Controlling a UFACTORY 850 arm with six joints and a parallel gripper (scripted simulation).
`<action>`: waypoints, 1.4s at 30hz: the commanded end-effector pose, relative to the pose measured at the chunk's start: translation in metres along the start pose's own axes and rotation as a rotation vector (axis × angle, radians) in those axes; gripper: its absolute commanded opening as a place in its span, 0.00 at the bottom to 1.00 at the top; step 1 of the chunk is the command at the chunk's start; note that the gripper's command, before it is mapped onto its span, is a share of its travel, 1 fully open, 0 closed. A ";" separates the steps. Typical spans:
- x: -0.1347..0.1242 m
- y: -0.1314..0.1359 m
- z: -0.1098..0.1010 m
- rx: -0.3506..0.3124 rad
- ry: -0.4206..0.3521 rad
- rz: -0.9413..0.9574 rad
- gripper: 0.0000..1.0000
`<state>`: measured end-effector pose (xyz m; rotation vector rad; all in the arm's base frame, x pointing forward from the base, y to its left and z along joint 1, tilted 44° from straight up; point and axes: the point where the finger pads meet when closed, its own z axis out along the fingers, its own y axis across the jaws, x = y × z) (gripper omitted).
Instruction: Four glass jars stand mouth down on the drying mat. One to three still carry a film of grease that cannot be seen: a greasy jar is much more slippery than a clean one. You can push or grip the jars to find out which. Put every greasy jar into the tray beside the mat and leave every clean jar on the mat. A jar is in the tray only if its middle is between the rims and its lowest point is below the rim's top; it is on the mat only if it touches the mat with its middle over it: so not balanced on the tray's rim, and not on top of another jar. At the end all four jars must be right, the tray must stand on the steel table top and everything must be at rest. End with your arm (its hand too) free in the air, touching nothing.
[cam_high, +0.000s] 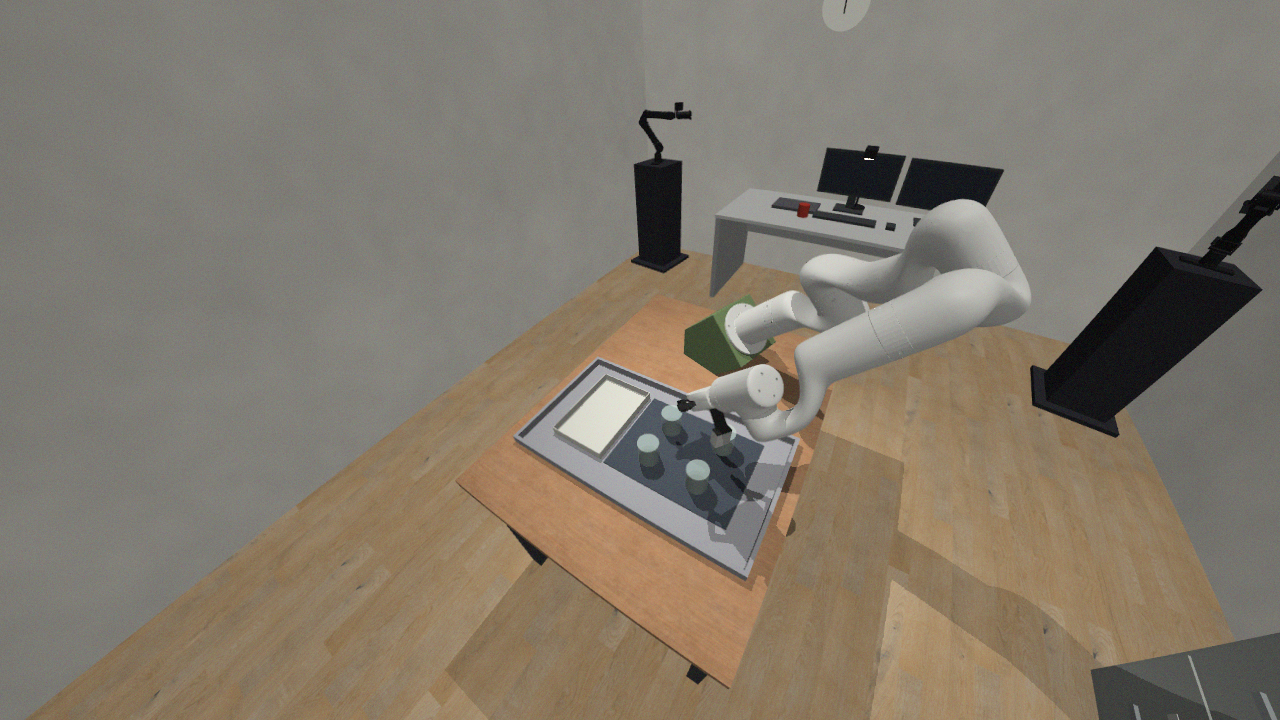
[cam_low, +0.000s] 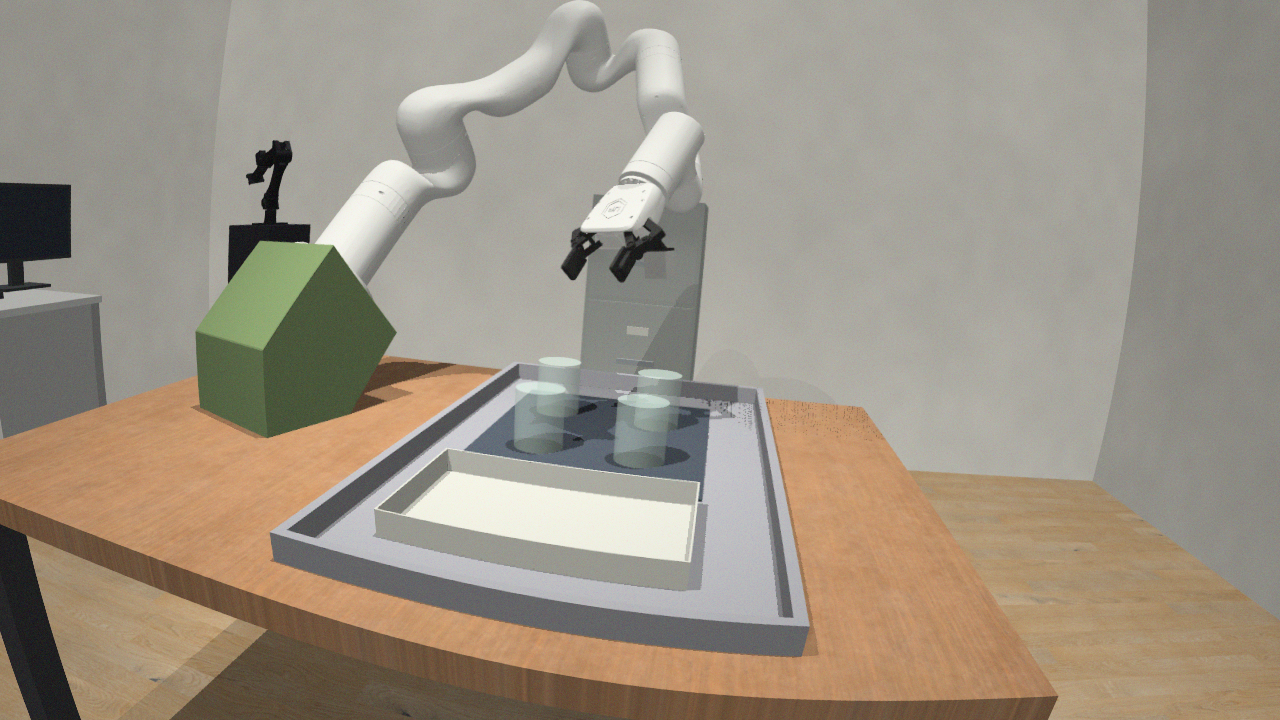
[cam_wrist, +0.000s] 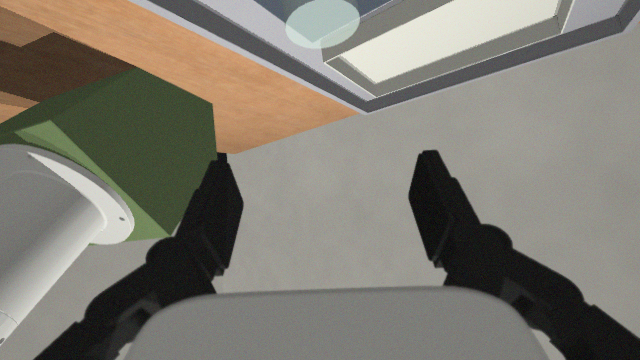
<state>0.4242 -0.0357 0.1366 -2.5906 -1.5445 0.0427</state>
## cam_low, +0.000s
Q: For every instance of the clear glass jar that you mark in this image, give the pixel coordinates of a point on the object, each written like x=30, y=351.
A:
x=539, y=417
x=641, y=431
x=566, y=373
x=665, y=384

